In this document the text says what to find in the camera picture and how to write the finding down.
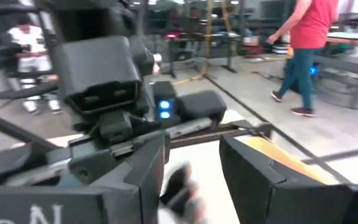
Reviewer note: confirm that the person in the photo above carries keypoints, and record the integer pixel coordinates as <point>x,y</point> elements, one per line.
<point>30,37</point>
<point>312,28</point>

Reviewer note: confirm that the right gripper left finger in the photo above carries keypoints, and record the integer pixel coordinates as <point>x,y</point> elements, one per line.
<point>57,208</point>

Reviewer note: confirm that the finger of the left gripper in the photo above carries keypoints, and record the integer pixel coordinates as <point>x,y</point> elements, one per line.
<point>42,168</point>
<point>179,186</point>

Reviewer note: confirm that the grey workbench wooden top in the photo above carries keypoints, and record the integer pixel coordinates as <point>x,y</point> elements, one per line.
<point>353,37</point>

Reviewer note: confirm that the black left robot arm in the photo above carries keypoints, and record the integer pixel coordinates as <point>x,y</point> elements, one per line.
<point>82,15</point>

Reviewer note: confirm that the yellow plastic bin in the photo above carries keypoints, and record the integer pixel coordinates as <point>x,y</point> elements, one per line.
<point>284,158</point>

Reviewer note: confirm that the black background table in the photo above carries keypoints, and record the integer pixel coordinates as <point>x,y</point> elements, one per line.
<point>197,40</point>

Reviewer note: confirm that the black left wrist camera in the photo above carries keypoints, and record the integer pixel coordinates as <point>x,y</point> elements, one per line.
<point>98,65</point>

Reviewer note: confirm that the black metal table frame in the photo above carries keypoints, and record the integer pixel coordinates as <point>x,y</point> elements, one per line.
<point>17,130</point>

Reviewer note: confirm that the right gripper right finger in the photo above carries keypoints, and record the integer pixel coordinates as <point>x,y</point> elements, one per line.
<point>275,205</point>

